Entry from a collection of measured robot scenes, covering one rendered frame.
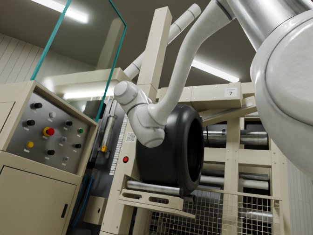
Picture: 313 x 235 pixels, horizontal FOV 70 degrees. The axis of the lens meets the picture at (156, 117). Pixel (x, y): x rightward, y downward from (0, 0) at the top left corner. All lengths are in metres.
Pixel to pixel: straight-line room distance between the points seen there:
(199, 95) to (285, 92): 1.61
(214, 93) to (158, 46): 0.61
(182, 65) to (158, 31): 1.26
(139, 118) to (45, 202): 0.77
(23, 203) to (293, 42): 1.24
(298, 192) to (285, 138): 7.46
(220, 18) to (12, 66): 5.01
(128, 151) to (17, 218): 0.70
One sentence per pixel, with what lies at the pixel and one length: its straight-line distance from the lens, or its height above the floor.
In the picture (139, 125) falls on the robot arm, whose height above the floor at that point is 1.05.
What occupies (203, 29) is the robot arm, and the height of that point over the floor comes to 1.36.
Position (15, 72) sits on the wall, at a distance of 5.46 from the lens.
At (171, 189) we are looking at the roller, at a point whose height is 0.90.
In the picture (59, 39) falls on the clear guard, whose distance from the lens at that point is 1.49.
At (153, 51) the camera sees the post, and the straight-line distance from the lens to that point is 1.91.
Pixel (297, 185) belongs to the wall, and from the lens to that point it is 7.71.
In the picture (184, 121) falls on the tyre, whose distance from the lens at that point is 1.26.
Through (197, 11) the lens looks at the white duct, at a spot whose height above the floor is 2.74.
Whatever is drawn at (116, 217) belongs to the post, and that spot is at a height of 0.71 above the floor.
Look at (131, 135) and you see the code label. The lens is 1.56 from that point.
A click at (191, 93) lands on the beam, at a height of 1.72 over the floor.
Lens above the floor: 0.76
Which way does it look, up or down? 23 degrees up
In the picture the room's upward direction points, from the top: 11 degrees clockwise
